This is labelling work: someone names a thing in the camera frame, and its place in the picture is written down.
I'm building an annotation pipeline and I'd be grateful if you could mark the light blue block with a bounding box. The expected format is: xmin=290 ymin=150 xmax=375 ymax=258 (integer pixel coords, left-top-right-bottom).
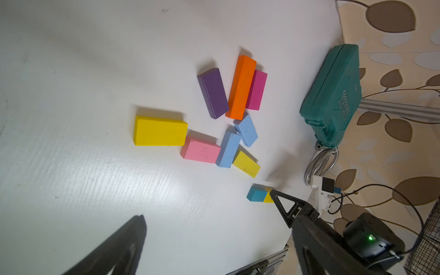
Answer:
xmin=216 ymin=131 xmax=241 ymax=168
xmin=233 ymin=113 xmax=259 ymax=147

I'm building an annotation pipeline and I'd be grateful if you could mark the black wire basket right wall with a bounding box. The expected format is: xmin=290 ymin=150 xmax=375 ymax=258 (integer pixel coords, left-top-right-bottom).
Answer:
xmin=404 ymin=199 xmax=440 ymax=275

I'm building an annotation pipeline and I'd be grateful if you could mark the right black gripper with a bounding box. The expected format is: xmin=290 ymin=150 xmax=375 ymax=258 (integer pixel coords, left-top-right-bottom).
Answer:
xmin=343 ymin=213 xmax=405 ymax=268

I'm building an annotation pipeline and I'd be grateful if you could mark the large yellow block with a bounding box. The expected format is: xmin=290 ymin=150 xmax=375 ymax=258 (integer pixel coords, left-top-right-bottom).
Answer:
xmin=133 ymin=116 xmax=188 ymax=146

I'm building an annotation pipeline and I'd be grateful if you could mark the small yellow block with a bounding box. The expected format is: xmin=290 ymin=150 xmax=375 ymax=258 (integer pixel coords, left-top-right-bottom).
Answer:
xmin=263 ymin=187 xmax=274 ymax=204

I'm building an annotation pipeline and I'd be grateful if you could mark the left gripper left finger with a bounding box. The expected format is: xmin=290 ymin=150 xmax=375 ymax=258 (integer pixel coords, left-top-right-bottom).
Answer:
xmin=65 ymin=215 xmax=147 ymax=275

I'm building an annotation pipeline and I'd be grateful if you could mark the purple block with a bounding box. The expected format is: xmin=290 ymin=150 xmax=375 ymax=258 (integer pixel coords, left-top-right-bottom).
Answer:
xmin=197 ymin=68 xmax=229 ymax=119

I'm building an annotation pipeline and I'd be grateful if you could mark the green plastic tool case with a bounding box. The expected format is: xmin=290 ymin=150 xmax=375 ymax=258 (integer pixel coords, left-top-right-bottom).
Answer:
xmin=300 ymin=44 xmax=362 ymax=148

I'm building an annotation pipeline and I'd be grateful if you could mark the aluminium frame rail front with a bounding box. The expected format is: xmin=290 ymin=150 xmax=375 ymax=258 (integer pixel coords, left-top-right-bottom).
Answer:
xmin=227 ymin=245 xmax=289 ymax=275

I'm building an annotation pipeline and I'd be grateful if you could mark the long yellow block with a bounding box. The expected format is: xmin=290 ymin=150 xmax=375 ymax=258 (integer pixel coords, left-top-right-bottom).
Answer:
xmin=233 ymin=151 xmax=261 ymax=178

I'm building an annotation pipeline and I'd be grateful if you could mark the orange block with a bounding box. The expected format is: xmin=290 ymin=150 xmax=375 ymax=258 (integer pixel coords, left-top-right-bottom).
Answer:
xmin=226 ymin=55 xmax=257 ymax=120

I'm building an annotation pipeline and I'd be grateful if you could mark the coiled metal hose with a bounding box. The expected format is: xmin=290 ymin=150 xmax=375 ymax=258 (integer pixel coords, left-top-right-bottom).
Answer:
xmin=303 ymin=142 xmax=340 ymax=186

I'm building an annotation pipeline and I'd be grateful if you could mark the pink block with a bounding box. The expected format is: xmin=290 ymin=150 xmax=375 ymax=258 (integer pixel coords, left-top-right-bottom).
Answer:
xmin=181 ymin=137 xmax=221 ymax=163

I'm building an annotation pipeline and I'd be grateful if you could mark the light blue tilted block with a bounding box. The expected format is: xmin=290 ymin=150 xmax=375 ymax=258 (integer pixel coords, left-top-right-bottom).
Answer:
xmin=233 ymin=113 xmax=259 ymax=147

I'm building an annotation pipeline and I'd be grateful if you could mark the magenta block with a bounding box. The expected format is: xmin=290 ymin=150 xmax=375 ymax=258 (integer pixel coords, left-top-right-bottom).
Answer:
xmin=246 ymin=70 xmax=268 ymax=111

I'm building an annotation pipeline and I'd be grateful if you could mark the teal block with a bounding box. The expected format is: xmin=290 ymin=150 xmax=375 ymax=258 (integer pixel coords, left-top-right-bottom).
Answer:
xmin=246 ymin=187 xmax=268 ymax=202

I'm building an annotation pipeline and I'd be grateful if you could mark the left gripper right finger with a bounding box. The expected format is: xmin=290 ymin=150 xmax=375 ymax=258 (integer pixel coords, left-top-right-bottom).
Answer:
xmin=270 ymin=190 xmax=378 ymax=275

